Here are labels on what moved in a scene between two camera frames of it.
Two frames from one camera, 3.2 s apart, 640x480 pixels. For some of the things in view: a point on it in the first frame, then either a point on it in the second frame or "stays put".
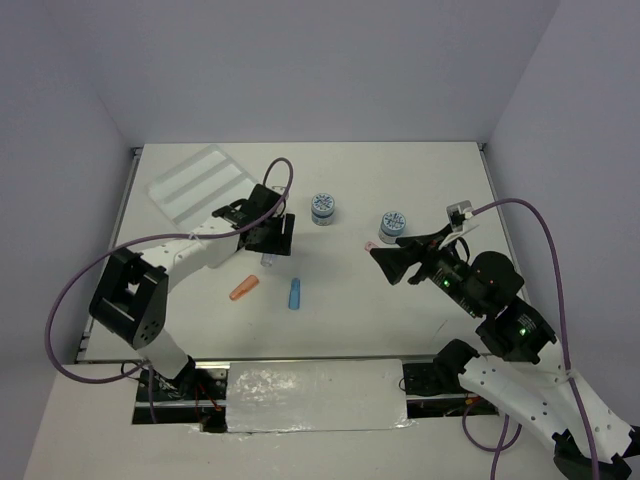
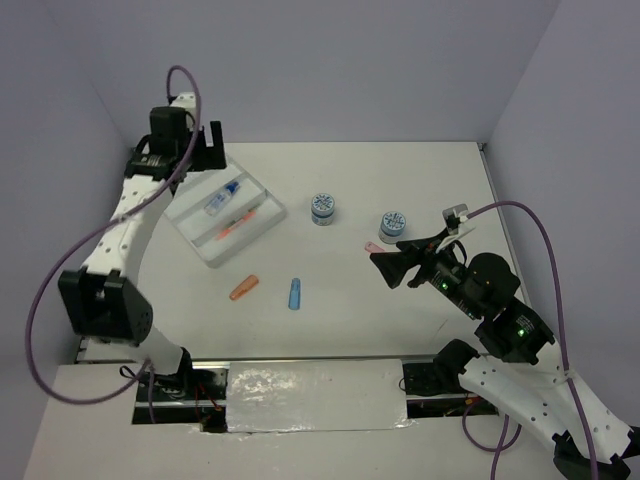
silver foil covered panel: x=310 y=396 stays put
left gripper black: x=281 y=242 -> x=213 y=158
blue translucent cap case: x=294 y=294 stays put
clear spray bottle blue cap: x=267 y=259 -> x=215 y=203
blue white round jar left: x=322 y=209 stays put
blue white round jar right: x=392 y=226 stays put
